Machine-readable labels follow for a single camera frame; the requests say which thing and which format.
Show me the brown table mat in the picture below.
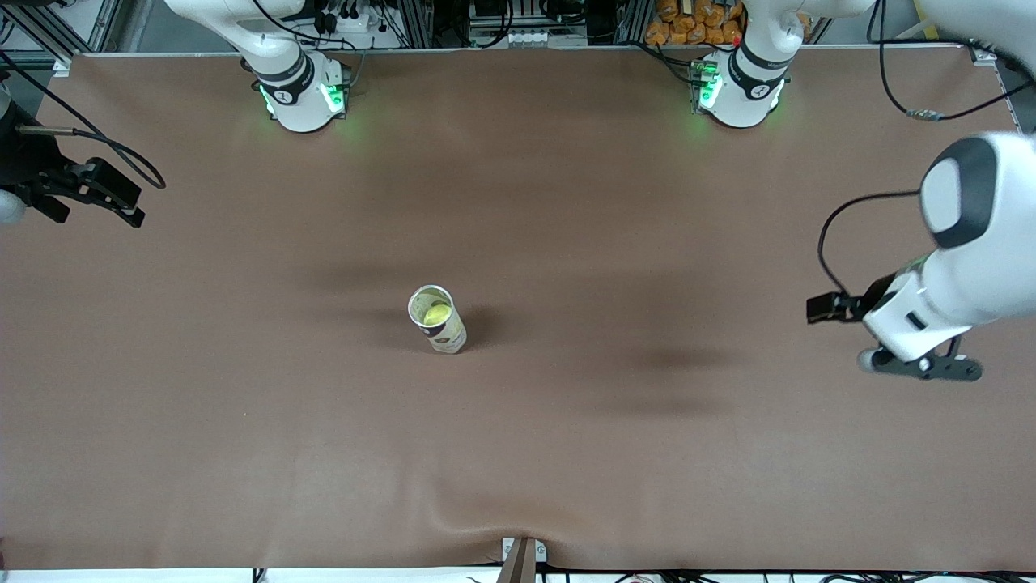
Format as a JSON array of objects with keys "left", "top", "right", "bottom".
[{"left": 0, "top": 45, "right": 1036, "bottom": 572}]

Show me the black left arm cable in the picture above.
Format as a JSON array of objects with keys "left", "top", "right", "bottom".
[{"left": 817, "top": 0, "right": 1036, "bottom": 299}]

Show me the white terminal block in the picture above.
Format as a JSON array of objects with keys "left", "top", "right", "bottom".
[{"left": 478, "top": 28, "right": 588, "bottom": 48}]

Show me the white power strip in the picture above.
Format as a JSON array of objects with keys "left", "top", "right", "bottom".
[{"left": 291, "top": 0, "right": 407, "bottom": 49}]

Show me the clear tennis ball can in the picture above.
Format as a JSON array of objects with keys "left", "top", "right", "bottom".
[{"left": 407, "top": 284, "right": 468, "bottom": 355}]

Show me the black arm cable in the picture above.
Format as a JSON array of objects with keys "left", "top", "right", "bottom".
[
  {"left": 0, "top": 50, "right": 168, "bottom": 191},
  {"left": 817, "top": 0, "right": 1036, "bottom": 299}
]

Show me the orange packaged goods pile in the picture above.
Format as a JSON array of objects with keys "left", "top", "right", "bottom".
[{"left": 645, "top": 0, "right": 814, "bottom": 47}]

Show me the metal table edge bracket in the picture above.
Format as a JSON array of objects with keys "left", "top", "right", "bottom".
[{"left": 500, "top": 537, "right": 548, "bottom": 583}]

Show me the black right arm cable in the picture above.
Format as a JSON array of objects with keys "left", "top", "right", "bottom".
[{"left": 0, "top": 50, "right": 168, "bottom": 191}]

